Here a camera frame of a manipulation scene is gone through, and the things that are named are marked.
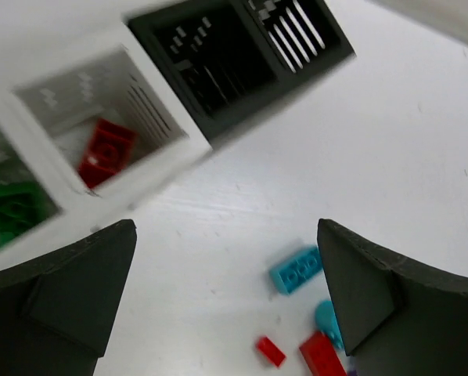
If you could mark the black slotted double container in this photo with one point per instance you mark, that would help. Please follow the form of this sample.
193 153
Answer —
228 60

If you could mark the red round flower lego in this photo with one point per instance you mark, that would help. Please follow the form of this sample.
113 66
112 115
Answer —
107 153

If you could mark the red long lego brick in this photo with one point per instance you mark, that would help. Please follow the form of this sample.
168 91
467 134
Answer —
321 357

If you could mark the teal rounded lego brick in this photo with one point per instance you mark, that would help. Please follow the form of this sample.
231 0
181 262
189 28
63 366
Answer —
326 322

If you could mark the small red lego piece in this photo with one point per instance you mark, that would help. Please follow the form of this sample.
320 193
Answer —
270 351

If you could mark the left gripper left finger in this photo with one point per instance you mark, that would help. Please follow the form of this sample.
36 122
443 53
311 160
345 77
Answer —
57 311

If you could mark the teal long lego plate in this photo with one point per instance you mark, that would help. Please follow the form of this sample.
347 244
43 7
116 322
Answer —
295 271

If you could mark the green lego brick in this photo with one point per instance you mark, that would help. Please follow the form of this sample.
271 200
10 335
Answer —
23 206

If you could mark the white slotted double container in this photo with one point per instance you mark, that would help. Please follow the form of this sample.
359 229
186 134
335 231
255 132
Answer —
50 103

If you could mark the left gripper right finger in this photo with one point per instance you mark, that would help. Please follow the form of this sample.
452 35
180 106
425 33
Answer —
396 316

